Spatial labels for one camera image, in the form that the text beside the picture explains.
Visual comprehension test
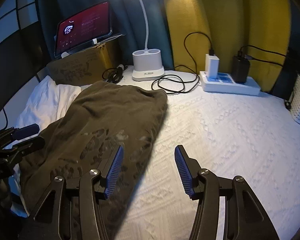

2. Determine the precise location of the black coiled charger cable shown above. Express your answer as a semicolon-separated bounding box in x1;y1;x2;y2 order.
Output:
151;32;215;95

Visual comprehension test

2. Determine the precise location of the black charger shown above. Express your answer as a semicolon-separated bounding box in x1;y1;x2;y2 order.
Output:
231;51;250;83

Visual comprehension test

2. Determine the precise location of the white power strip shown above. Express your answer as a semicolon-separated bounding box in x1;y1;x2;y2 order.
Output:
199;71;262;96

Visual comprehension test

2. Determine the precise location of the black window frame post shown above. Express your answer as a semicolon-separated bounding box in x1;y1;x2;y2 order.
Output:
269;47;295;101

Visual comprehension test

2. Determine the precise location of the white desk lamp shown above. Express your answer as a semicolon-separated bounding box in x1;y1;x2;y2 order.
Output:
101;0;165;82

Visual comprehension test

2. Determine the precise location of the white cloth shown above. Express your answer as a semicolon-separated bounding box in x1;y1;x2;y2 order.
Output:
5;76;82;145

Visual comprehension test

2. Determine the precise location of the teal curtain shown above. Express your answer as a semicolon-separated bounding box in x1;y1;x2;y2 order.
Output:
36;0;174;71

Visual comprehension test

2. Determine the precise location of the brown t-shirt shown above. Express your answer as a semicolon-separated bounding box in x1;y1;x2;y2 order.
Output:
19;80;168;240

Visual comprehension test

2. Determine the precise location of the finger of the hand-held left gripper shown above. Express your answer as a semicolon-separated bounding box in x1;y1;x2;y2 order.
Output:
0;124;40;152
2;137;45;164

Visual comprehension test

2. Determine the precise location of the cardboard box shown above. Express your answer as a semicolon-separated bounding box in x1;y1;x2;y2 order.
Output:
46;40;122;85

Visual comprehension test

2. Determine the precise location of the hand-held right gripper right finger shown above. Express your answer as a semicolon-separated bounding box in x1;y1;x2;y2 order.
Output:
174;145;280;240

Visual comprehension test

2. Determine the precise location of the tablet with red screen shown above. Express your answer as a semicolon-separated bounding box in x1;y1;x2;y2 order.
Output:
54;0;113;57

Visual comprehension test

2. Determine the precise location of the clear tablet stand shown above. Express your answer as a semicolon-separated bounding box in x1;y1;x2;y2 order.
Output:
54;32;127;58

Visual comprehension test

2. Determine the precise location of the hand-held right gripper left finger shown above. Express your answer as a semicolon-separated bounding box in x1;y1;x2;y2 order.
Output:
34;144;124;240

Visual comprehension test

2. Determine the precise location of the bundled black cable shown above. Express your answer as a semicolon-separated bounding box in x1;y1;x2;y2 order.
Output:
102;64;128;83

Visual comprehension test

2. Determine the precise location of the yellow curtain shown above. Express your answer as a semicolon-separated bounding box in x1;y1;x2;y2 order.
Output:
164;0;292;93

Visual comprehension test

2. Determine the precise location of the white charger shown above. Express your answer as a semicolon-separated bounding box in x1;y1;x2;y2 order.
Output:
205;54;220;78

